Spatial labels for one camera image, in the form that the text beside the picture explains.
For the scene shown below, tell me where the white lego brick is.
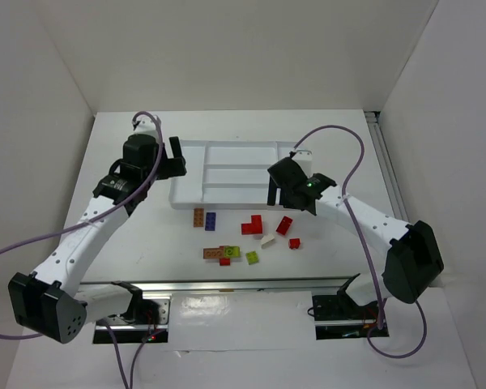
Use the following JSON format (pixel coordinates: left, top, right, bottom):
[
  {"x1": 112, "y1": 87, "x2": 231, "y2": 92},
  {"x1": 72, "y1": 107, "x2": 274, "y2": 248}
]
[{"x1": 260, "y1": 234, "x2": 275, "y2": 248}]

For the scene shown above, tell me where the aluminium rail right side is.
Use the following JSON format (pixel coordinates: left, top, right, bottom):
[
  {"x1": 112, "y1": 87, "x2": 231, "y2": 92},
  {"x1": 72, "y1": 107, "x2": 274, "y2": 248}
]
[{"x1": 364, "y1": 111, "x2": 409, "y2": 221}]

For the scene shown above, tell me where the red L-shaped lego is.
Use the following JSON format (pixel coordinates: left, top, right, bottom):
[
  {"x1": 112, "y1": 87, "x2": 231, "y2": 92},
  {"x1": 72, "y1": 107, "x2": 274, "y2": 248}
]
[{"x1": 241, "y1": 214, "x2": 264, "y2": 235}]

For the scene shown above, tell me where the brown lego plate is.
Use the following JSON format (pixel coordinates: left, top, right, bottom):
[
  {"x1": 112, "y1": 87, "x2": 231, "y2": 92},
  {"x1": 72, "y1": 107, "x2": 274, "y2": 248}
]
[{"x1": 202, "y1": 247, "x2": 224, "y2": 259}]

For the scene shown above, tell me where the red curved lego brick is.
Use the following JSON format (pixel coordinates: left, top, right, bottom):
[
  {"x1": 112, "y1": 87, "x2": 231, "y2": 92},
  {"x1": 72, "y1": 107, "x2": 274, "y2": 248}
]
[{"x1": 276, "y1": 216, "x2": 292, "y2": 236}]

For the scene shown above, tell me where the lime green lego brick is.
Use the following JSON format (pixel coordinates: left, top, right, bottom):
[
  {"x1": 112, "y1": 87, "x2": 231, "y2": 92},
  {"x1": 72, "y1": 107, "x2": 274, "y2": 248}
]
[{"x1": 245, "y1": 251, "x2": 259, "y2": 265}]

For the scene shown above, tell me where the white compartment tray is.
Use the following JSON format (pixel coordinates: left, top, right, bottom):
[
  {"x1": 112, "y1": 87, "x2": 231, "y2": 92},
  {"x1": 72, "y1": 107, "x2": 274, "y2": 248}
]
[{"x1": 168, "y1": 140, "x2": 295, "y2": 210}]

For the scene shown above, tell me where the green lego with eye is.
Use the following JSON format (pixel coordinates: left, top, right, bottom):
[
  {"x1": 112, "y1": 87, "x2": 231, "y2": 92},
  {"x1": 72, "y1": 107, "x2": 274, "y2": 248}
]
[{"x1": 221, "y1": 246, "x2": 241, "y2": 259}]

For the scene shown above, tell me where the orange lego brick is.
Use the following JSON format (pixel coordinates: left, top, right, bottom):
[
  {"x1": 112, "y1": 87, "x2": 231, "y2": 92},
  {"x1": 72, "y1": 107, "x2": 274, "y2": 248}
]
[{"x1": 193, "y1": 207, "x2": 205, "y2": 228}]

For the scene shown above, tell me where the aluminium rail front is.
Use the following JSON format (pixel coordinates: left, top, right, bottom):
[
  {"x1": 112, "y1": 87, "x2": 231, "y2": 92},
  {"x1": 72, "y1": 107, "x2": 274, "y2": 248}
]
[{"x1": 80, "y1": 276, "x2": 361, "y2": 293}]

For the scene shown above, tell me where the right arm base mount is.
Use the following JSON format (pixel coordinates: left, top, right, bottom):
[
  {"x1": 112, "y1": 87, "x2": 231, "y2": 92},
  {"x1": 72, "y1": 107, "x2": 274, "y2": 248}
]
[{"x1": 306, "y1": 295, "x2": 389, "y2": 340}]

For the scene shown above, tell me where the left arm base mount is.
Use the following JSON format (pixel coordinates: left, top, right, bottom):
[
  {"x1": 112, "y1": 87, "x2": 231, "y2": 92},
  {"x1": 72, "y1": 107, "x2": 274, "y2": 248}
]
[{"x1": 92, "y1": 293, "x2": 171, "y2": 344}]

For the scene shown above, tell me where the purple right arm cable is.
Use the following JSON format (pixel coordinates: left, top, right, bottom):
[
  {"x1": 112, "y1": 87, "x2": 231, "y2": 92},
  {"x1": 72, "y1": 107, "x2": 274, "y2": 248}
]
[{"x1": 294, "y1": 125, "x2": 426, "y2": 359}]

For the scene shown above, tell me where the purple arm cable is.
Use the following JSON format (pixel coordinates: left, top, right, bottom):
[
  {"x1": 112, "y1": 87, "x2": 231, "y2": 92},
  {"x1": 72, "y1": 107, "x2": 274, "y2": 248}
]
[
  {"x1": 294, "y1": 125, "x2": 426, "y2": 359},
  {"x1": 0, "y1": 111, "x2": 165, "y2": 389}
]

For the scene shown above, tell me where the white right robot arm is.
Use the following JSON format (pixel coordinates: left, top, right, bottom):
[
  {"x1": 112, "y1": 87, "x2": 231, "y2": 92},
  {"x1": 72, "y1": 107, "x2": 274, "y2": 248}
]
[{"x1": 267, "y1": 152, "x2": 444, "y2": 306}]

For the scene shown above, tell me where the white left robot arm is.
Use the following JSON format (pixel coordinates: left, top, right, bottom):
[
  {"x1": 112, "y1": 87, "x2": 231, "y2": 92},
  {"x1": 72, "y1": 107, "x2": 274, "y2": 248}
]
[{"x1": 8, "y1": 111, "x2": 186, "y2": 344}]

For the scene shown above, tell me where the small red lego brick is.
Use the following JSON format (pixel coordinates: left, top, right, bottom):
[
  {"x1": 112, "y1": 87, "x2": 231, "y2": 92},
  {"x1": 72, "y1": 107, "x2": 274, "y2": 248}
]
[{"x1": 288, "y1": 238, "x2": 301, "y2": 250}]

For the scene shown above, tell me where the purple lego brick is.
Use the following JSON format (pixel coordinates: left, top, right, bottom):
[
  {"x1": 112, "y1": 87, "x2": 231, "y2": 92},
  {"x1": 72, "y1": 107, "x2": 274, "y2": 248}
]
[{"x1": 204, "y1": 212, "x2": 216, "y2": 231}]

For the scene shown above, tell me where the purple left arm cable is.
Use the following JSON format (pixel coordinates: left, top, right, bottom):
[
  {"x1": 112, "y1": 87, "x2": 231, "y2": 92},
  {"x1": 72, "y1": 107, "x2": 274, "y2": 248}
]
[{"x1": 0, "y1": 111, "x2": 165, "y2": 389}]

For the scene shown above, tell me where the aluminium rail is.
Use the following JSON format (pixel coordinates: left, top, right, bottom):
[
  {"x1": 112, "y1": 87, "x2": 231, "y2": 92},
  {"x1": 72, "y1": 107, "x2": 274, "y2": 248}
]
[
  {"x1": 364, "y1": 111, "x2": 409, "y2": 221},
  {"x1": 80, "y1": 276, "x2": 361, "y2": 293}
]

